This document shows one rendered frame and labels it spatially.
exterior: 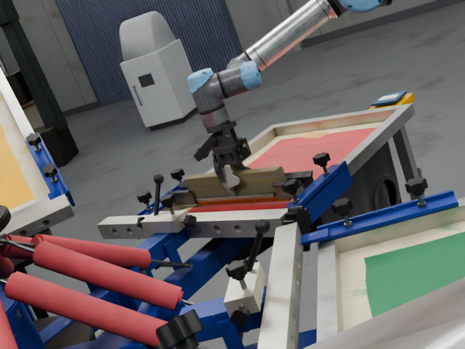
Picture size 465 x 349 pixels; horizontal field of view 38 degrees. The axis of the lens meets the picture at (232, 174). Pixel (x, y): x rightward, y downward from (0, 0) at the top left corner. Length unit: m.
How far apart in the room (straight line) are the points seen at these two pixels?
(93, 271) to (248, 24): 9.74
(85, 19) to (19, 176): 10.21
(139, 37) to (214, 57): 3.04
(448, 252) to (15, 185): 1.35
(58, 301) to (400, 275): 0.64
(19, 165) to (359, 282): 1.27
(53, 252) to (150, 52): 7.07
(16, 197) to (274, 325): 1.21
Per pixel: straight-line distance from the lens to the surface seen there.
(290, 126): 2.47
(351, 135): 2.24
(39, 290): 1.24
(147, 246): 1.68
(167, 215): 1.72
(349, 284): 1.35
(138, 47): 8.44
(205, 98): 1.82
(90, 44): 12.42
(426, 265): 1.34
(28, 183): 2.17
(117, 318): 1.22
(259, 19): 10.86
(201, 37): 11.28
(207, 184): 1.98
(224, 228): 1.65
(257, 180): 1.85
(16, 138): 2.34
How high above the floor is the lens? 1.60
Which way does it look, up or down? 17 degrees down
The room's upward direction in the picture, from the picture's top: 21 degrees counter-clockwise
